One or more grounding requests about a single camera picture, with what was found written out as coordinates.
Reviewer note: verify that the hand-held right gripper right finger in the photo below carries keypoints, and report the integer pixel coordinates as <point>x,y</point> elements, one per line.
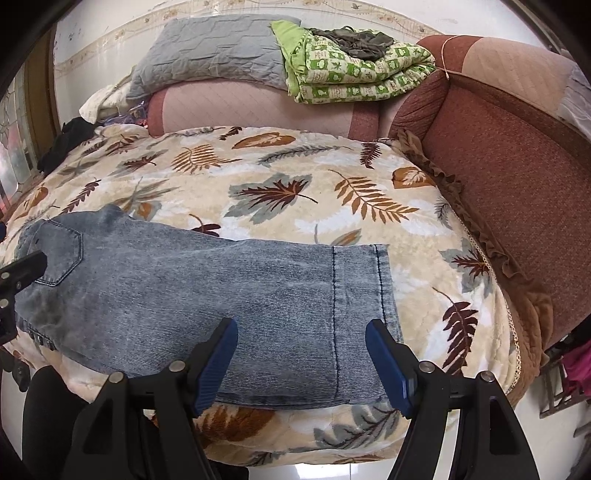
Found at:
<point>390,369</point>

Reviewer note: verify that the blue denim pants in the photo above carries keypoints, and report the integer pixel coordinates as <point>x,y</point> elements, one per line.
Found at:
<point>207,300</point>

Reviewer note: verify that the red and pink sofa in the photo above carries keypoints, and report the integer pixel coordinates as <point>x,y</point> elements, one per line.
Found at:
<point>498,161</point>

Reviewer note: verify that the pale grey cloth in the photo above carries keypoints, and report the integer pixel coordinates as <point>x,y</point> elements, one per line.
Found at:
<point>577,97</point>

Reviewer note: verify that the wooden stained glass door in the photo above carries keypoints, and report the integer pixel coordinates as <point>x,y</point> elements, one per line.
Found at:
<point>41,92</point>

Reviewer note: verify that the white floral cloth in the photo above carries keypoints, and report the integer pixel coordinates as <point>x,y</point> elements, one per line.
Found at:
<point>99,108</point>

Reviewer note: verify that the dark olive garment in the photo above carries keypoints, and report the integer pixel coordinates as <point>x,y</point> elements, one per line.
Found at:
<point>360,44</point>

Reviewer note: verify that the grey quilted pillow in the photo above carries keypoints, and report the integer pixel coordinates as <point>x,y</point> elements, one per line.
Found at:
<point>207,50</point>

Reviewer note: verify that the dark wooden stool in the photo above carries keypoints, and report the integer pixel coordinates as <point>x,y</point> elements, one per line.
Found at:
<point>551,387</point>

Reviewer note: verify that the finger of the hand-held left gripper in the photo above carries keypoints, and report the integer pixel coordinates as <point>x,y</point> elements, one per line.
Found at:
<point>25,270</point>

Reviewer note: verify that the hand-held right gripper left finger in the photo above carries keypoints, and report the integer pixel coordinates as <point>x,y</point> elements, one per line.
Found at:
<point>214,369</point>

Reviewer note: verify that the pink cloth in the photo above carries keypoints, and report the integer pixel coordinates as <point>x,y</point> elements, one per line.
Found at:
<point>579,369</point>

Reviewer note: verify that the leaf print blanket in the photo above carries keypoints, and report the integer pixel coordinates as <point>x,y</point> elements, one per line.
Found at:
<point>323,161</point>

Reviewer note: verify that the green patterned quilt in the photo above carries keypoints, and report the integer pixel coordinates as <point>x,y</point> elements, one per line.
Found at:
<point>351,78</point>

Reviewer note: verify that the black garment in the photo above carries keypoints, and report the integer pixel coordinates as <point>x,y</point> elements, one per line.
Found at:
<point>69,138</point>

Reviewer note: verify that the purple packets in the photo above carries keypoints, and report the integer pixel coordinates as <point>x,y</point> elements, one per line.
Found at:
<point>131,115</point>

